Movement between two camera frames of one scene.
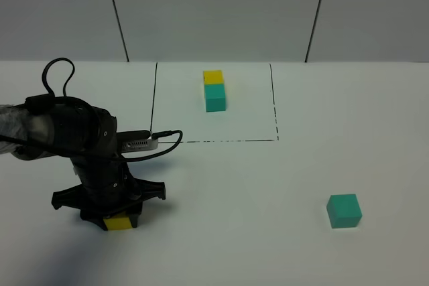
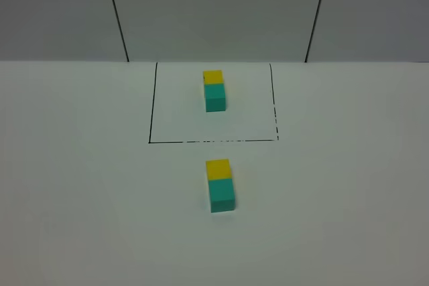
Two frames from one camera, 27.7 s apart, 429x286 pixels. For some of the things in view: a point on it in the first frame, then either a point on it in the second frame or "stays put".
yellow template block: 213,77 stays put
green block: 344,211 -> 222,195
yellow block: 118,223 -> 218,169
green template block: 215,98 stays put
